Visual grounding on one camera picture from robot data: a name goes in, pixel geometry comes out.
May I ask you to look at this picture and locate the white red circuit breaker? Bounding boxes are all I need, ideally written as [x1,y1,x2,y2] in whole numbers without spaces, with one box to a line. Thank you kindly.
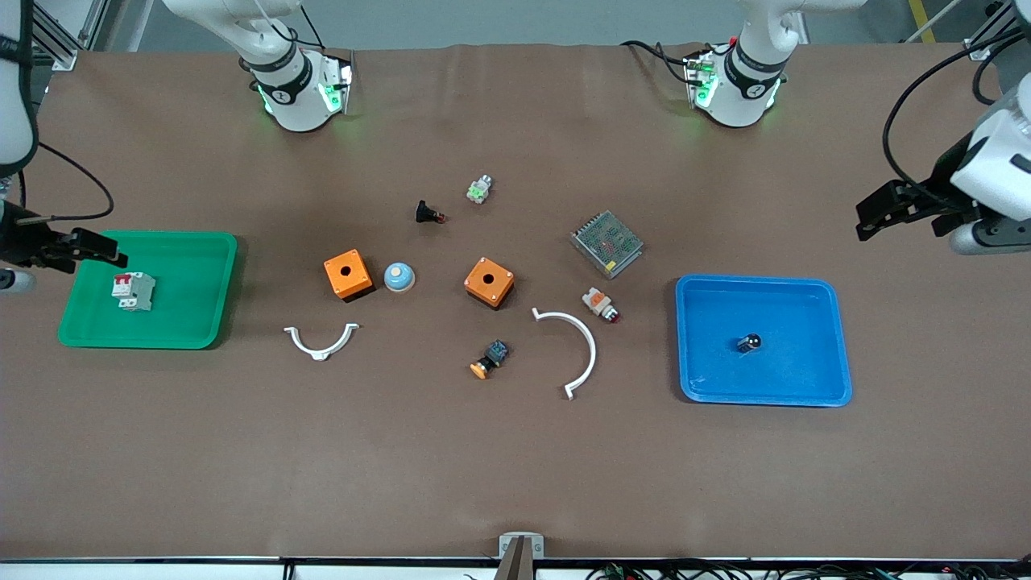
[111,271,156,313]

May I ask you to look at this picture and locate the green plastic tray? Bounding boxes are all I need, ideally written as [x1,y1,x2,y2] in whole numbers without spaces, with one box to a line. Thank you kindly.
[57,230,239,350]

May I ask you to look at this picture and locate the blue plastic tray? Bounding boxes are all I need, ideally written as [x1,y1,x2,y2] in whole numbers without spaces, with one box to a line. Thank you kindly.
[675,274,853,408]

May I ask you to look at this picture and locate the small white pipe clamp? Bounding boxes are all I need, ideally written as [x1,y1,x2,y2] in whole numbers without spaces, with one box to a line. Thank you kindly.
[284,323,360,362]

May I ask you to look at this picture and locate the orange black button box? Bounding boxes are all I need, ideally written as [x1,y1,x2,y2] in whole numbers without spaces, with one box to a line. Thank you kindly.
[464,256,516,311]
[324,249,375,303]

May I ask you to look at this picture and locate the metal mesh power supply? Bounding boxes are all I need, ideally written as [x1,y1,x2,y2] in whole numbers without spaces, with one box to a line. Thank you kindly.
[570,210,644,280]

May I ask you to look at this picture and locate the large white pipe clamp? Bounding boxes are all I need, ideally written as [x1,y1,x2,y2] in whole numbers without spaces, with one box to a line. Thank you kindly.
[532,307,598,401]

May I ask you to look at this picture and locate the orange mushroom push button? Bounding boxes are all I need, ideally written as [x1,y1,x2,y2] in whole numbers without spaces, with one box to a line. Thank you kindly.
[470,339,510,380]

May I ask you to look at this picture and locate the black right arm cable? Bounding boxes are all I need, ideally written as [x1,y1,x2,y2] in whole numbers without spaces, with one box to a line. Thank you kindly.
[16,0,114,223]

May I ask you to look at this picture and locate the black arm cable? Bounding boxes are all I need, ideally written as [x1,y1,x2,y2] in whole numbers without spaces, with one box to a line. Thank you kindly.
[16,0,114,223]
[881,28,1031,206]

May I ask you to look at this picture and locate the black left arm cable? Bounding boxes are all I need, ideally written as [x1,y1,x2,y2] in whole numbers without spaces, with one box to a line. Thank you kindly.
[881,28,1031,206]

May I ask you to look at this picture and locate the aluminium frame profile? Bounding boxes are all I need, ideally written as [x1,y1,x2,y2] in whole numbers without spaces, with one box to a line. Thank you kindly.
[963,0,1022,62]
[32,0,110,72]

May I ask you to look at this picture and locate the black base cable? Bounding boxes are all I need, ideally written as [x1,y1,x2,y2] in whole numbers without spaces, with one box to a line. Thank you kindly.
[620,37,738,86]

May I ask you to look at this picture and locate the orange white red switch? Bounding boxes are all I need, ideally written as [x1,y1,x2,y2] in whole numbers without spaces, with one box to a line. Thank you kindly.
[582,287,621,325]

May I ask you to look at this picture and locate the grey metal table bracket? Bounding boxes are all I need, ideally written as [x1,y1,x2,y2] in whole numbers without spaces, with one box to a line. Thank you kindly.
[499,532,545,559]

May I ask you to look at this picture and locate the brown camera mount post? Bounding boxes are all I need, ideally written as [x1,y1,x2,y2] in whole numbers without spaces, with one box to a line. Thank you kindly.
[493,536,534,580]

